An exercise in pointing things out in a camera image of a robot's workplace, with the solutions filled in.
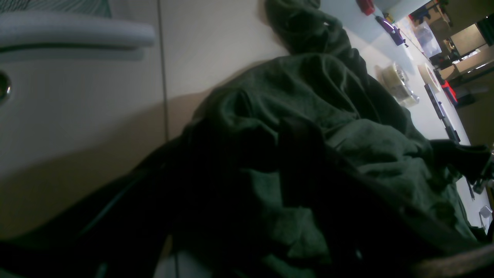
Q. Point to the dark green t-shirt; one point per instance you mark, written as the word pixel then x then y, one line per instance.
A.
pixel 303 166

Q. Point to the purple tape roll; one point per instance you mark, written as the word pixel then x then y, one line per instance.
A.
pixel 391 29

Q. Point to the white tape roll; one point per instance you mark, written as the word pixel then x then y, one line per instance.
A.
pixel 429 77

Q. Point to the grey usb hub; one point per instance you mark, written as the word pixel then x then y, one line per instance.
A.
pixel 435 103

